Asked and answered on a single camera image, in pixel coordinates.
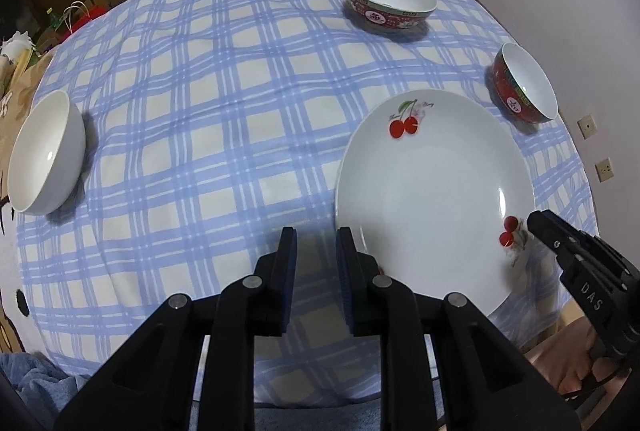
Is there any blue plaid tablecloth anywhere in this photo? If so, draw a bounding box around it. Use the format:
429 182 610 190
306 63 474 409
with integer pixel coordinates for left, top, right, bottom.
14 0 601 409

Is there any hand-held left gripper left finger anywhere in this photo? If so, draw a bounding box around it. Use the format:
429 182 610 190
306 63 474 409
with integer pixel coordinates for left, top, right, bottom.
52 227 298 431

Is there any plain white bowl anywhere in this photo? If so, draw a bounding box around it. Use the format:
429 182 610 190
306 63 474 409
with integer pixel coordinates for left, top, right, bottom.
7 90 87 215

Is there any white ruffled fabric item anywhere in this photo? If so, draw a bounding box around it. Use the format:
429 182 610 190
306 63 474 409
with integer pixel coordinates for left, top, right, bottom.
2 31 36 56

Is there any pink bed sheet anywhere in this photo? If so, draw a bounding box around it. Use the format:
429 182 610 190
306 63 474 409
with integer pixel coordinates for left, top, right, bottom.
522 313 640 412

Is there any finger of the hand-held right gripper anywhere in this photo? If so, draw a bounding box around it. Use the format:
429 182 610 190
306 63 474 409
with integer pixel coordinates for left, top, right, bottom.
527 209 583 262

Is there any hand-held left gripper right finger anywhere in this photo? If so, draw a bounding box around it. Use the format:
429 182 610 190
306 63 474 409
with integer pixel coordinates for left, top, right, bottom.
335 226 581 431

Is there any white cherry-print plate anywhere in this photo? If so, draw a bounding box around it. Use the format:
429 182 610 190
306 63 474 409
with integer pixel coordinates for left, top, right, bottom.
334 89 536 318

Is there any red paper bag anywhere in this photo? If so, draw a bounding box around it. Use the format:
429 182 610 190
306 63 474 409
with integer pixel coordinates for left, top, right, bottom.
62 1 106 32

